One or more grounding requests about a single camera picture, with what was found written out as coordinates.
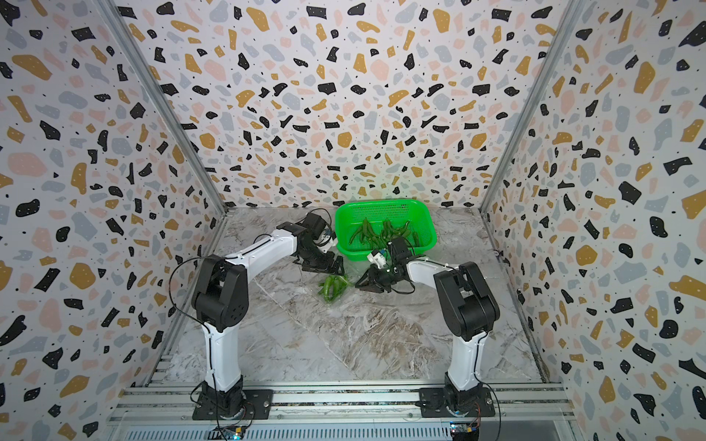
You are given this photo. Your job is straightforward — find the right corner aluminium post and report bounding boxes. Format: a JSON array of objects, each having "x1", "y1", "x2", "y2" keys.
[{"x1": 479, "y1": 0, "x2": 586, "y2": 213}]

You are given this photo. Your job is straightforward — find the corner aluminium post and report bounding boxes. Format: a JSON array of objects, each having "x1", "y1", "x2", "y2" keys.
[
  {"x1": 95, "y1": 1, "x2": 227, "y2": 218},
  {"x1": 479, "y1": 0, "x2": 586, "y2": 213}
]

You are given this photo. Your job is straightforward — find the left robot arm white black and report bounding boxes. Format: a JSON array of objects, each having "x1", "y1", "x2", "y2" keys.
[{"x1": 186, "y1": 211, "x2": 344, "y2": 417}]

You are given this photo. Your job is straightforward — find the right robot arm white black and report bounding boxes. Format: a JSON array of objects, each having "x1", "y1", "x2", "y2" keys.
[{"x1": 356, "y1": 237, "x2": 500, "y2": 408}]

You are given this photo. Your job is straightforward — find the green peppers bunch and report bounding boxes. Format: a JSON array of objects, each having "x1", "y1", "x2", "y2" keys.
[{"x1": 349, "y1": 218, "x2": 421, "y2": 249}]

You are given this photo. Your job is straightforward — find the aluminium front rail frame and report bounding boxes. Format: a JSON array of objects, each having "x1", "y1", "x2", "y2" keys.
[{"x1": 103, "y1": 380, "x2": 583, "y2": 440}]

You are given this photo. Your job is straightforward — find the left corner aluminium post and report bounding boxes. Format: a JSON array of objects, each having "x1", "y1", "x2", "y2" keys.
[{"x1": 95, "y1": 1, "x2": 227, "y2": 218}]

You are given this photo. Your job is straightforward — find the left circuit board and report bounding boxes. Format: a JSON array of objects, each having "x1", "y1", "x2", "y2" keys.
[{"x1": 211, "y1": 426, "x2": 246, "y2": 441}]

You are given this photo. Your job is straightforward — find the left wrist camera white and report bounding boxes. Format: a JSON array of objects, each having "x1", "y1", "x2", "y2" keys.
[{"x1": 322, "y1": 232, "x2": 338, "y2": 247}]

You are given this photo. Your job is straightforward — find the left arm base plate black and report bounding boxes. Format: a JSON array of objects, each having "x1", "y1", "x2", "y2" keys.
[{"x1": 192, "y1": 389, "x2": 273, "y2": 423}]

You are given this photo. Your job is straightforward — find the right circuit board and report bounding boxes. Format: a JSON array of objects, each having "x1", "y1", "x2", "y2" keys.
[{"x1": 450, "y1": 423, "x2": 480, "y2": 441}]

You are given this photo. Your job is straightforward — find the green plastic mesh basket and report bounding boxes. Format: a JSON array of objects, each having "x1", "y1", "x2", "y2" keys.
[{"x1": 334, "y1": 200, "x2": 438, "y2": 261}]

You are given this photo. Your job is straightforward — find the circuit board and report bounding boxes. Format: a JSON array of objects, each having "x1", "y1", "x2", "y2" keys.
[
  {"x1": 450, "y1": 423, "x2": 480, "y2": 441},
  {"x1": 211, "y1": 426, "x2": 246, "y2": 441}
]

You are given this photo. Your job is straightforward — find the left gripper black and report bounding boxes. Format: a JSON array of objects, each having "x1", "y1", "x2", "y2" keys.
[{"x1": 300, "y1": 245, "x2": 349, "y2": 276}]

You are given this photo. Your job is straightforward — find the clear container peppers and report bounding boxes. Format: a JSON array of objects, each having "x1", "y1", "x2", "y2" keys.
[{"x1": 317, "y1": 275, "x2": 352, "y2": 303}]

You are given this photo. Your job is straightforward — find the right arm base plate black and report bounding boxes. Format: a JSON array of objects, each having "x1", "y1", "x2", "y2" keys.
[{"x1": 416, "y1": 385, "x2": 496, "y2": 418}]

